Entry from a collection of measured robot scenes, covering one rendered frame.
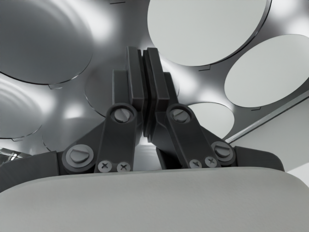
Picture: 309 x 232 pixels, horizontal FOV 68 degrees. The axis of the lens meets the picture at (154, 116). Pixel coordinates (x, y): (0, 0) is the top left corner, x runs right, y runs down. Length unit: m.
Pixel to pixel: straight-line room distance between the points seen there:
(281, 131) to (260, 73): 0.12
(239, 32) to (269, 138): 0.19
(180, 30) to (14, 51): 0.15
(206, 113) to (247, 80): 0.06
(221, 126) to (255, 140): 0.07
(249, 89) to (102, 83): 0.17
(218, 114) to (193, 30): 0.13
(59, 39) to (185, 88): 0.13
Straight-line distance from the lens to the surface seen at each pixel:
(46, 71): 0.24
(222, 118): 0.32
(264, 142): 0.38
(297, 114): 0.37
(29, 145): 0.34
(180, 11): 0.21
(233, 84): 0.28
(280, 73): 0.29
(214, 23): 0.22
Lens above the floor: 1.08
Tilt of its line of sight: 41 degrees down
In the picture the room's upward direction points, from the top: 171 degrees clockwise
